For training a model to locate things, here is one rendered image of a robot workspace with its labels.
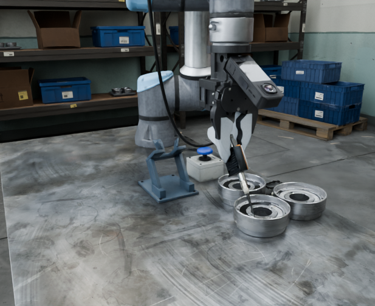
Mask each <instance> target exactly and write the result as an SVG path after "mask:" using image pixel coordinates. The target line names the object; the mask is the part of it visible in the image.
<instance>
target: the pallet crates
mask: <svg viewBox="0 0 375 306"><path fill-rule="evenodd" d="M291 61H294V62H291ZM342 63H343V62H336V61H316V60H305V59H298V60H290V61H282V68H281V75H275V76H269V78H270V79H271V80H272V81H273V82H274V84H275V85H276V86H277V87H278V88H279V90H281V91H282V93H283V94H284V96H283V98H282V99H281V101H280V103H279V105H278V107H272V108H266V109H259V110H258V118H257V121H256V123H257V124H262V125H265V126H269V127H272V128H277V129H281V130H284V131H289V132H293V133H296V134H300V135H305V136H308V137H312V138H317V139H320V140H324V141H330V140H332V136H333V134H337V135H342V136H346V135H350V134H351V131H352V129H356V130H359V131H365V130H367V120H368V119H367V118H364V117H360V109H361V106H362V97H363V90H364V85H365V84H362V83H351V82H345V81H339V80H340V72H341V67H342ZM271 77H276V78H271ZM262 115H264V116H266V118H269V119H272V120H277V121H280V125H278V124H273V123H269V122H265V121H262ZM294 125H298V126H303V127H306V128H311V129H316V130H317V132H316V134H314V133H311V132H306V131H301V130H298V129H294Z"/></svg>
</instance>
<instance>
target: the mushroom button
mask: <svg viewBox="0 0 375 306"><path fill-rule="evenodd" d="M197 153H198V154H201V155H202V158H207V155H209V154H212V153H213V149H212V148H209V147H202V148H198V150H197Z"/></svg>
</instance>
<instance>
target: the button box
mask: <svg viewBox="0 0 375 306"><path fill-rule="evenodd" d="M187 173H188V175H189V176H191V177H192V178H194V179H195V180H197V181H198V182H199V183H200V182H206V181H209V180H214V179H218V178H220V177H221V176H222V175H224V162H223V160H221V159H219V158H217V157H215V156H214V155H211V154H209V155H207V158H202V155H197V156H193V157H187Z"/></svg>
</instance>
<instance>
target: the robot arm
mask: <svg viewBox="0 0 375 306"><path fill-rule="evenodd" d="M126 6H127V8H128V9H129V10H130V11H133V12H144V13H148V3H147V0H126ZM151 6H152V12H185V64H184V66H183V67H182V68H181V69H180V75H173V72H172V71H161V75H162V81H163V86H164V90H165V95H166V98H167V102H168V106H169V108H170V112H171V115H172V117H173V120H174V111H206V110H208V111H210V119H211V123H212V127H210V128H209V129H208V132H207V134H208V137H209V139H210V140H211V141H212V142H213V143H214V144H215V145H216V146H217V149H218V152H219V155H220V157H221V158H222V160H223V162H224V163H227V162H228V160H229V158H230V156H231V152H230V145H231V140H230V134H233V138H234V139H235V140H236V141H237V145H242V147H243V150H244V151H245V150H246V147H247V145H248V144H249V141H250V138H251V136H252V134H253V132H254V129H255V125H256V121H257V118H258V110H259V109H266V108H272V107H278V105H279V103H280V101H281V99H282V98H283V96H284V94H283V93H282V91H281V90H279V88H278V87H277V86H276V85H275V84H274V82H273V81H272V80H271V79H270V78H269V77H268V76H267V75H266V73H265V72H264V71H263V70H262V69H261V68H260V66H259V65H257V63H256V62H255V61H254V60H253V59H252V57H251V56H250V55H243V56H242V55H241V53H249V52H251V44H249V43H251V42H252V41H253V19H254V18H253V10H254V0H151ZM212 43H213V44H212ZM137 95H138V107H139V123H138V126H137V130H136V134H135V144H136V145H138V146H140V147H143V148H156V147H155V145H154V143H153V140H157V139H161V141H162V143H163V146H164V147H165V148H167V147H171V146H174V141H175V140H176V139H177V138H179V136H178V134H177V133H176V131H175V130H174V127H173V125H172V124H171V121H170V119H169V116H168V113H167V110H166V107H165V103H164V100H163V96H162V91H161V88H160V83H159V77H158V73H157V72H153V73H148V74H145V75H142V76H140V77H139V78H138V80H137ZM233 112H235V122H234V123H233V122H232V121H231V120H230V119H228V118H227V117H226V116H227V115H228V116H231V115H232V113H233Z"/></svg>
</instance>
